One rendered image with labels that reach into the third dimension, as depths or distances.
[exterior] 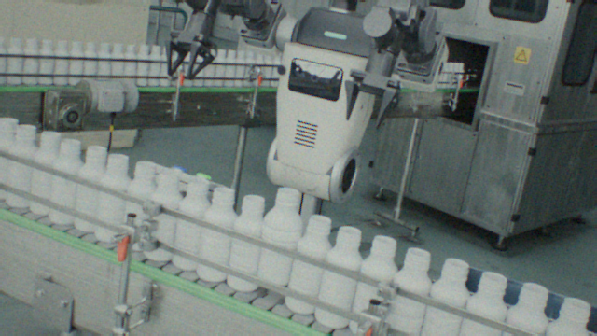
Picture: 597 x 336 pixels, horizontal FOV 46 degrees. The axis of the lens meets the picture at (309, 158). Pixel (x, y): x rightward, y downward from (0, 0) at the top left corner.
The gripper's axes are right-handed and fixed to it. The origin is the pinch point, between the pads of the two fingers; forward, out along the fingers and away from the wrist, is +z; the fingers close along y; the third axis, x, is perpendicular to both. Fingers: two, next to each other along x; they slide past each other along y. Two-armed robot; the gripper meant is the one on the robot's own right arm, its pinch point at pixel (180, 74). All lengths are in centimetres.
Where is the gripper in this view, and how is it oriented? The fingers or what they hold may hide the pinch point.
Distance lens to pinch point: 163.8
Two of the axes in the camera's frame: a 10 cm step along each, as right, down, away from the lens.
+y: 8.2, 2.1, -5.3
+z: -3.3, 9.3, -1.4
